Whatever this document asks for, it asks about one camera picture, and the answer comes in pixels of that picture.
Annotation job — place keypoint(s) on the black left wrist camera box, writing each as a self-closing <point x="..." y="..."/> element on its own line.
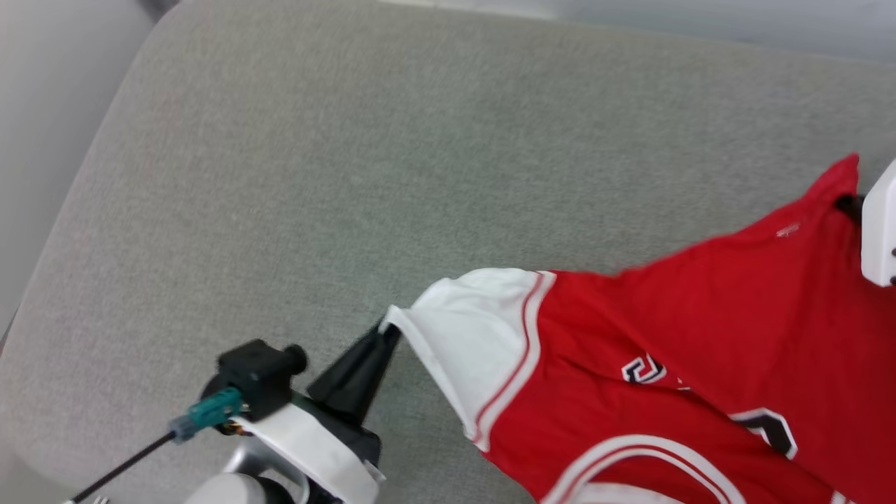
<point x="255" y="378"/>

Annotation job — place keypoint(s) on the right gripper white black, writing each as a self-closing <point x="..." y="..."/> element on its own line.
<point x="880" y="238"/>

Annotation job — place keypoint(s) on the red white basketball jersey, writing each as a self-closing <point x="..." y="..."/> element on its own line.
<point x="700" y="315"/>

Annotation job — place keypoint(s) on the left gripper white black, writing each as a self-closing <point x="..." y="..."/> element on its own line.
<point x="315" y="448"/>

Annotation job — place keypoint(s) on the grey fabric sofa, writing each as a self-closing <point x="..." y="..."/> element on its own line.
<point x="315" y="175"/>

